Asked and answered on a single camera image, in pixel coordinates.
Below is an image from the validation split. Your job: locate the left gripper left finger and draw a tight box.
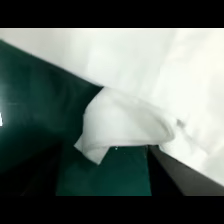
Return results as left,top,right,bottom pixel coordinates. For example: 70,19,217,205
0,141,65,197

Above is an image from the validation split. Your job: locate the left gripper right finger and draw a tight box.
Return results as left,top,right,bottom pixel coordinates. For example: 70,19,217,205
146,145,224,197

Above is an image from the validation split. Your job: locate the white shirt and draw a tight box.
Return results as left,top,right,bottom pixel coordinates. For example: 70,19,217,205
0,28,224,188

